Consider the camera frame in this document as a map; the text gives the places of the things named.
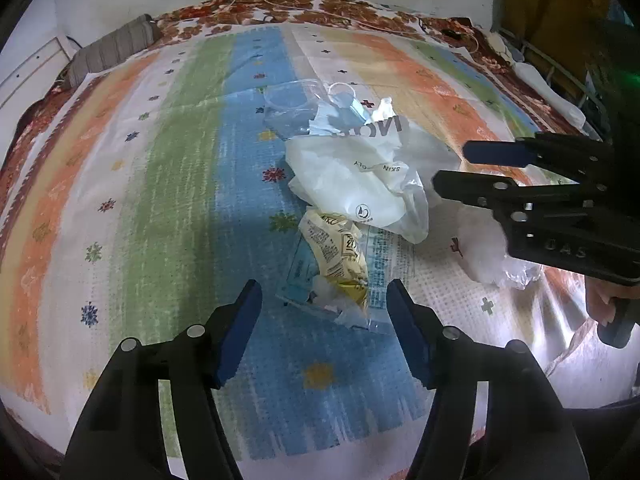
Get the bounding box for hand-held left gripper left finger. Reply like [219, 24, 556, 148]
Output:
[60, 280, 263, 480]

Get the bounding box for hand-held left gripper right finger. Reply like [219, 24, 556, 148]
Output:
[386, 279, 588, 480]

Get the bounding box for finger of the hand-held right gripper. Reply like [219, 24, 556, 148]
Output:
[432, 170, 609, 212]
[462, 132, 614, 182]

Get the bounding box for yellow wrapper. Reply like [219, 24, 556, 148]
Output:
[298, 208, 371, 311]

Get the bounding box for white plastic bag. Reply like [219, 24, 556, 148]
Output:
[285, 97, 433, 245]

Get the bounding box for clear plastic cup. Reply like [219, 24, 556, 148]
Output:
[262, 79, 326, 135]

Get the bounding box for person's right hand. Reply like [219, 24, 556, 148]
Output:
[585, 276, 623, 326]

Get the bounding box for clear crumpled plastic film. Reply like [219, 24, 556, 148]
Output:
[456, 204, 545, 289]

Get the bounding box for blue and clear packet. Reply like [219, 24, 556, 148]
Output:
[275, 230, 421, 334]

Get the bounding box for white cloth roll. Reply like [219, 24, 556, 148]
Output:
[514, 61, 587, 129]

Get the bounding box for striped colourful blanket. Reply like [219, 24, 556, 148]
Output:
[0, 22, 601, 461]

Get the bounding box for grey striped pillow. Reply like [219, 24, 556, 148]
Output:
[65, 14, 163, 88]

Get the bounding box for white wooden board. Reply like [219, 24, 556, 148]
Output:
[0, 35, 77, 126]

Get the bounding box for metal bed rail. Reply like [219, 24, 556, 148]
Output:
[492, 25, 601, 136]

